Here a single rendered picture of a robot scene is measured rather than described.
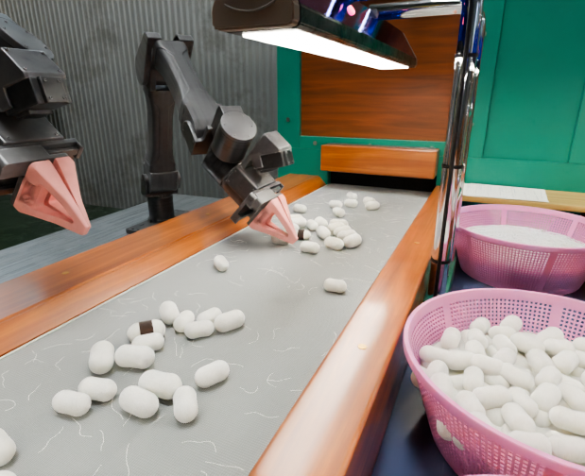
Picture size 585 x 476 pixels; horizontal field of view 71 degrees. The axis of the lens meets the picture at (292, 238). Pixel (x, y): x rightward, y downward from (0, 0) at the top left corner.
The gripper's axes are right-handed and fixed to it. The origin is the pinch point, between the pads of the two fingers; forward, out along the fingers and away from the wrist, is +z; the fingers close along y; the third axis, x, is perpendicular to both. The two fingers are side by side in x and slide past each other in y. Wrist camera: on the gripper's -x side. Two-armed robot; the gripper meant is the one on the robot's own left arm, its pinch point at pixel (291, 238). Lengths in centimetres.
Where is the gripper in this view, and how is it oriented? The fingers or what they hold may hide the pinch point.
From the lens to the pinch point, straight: 69.3
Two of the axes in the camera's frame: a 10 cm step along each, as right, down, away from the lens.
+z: 6.8, 7.3, -0.8
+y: 4.2, -3.1, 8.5
